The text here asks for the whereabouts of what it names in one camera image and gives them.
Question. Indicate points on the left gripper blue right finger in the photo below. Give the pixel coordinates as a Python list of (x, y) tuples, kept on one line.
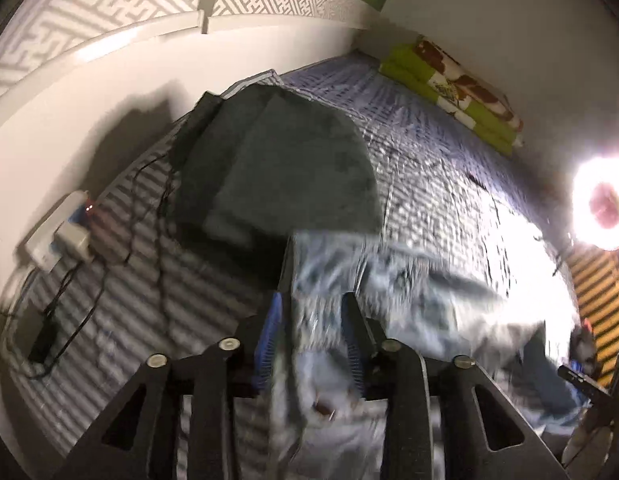
[(484, 435)]

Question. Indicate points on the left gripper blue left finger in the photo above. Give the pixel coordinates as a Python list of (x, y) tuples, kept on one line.
[(136, 435)]

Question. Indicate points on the white power strip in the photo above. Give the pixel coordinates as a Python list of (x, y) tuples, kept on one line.
[(63, 231)]

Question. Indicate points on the bright round lamp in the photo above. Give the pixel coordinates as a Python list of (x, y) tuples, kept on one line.
[(595, 202)]

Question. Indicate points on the folded dark grey garment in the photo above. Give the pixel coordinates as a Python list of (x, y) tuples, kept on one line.
[(268, 162)]

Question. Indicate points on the wooden slatted bed rail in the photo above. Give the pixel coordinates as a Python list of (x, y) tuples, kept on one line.
[(595, 276)]

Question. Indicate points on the black power adapter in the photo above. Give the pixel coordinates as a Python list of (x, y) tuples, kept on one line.
[(43, 343)]

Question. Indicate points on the blue denim jeans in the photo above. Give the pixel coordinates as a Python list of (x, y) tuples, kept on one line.
[(518, 330)]

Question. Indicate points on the striped blue white bedsheet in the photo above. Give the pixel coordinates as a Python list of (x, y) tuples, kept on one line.
[(149, 291)]

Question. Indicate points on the green floral folded blanket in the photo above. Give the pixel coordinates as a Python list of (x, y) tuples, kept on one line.
[(427, 70)]

